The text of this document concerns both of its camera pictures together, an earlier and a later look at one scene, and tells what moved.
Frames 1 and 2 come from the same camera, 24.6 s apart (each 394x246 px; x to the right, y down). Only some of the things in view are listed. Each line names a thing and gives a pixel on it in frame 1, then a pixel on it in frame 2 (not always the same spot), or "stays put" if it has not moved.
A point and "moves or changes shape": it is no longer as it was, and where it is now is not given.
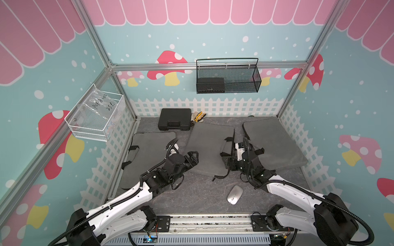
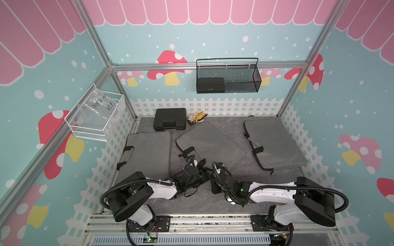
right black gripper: [230, 158] → [213, 186]
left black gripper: [194, 161] → [203, 179]
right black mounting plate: [268, 223] stays put
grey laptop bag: [273, 147] stays put
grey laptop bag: [146, 150] moves or changes shape
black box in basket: [211, 85] stays put
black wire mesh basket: [228, 75] stays put
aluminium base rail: [202, 225] stays put
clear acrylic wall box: [96, 114] stays put
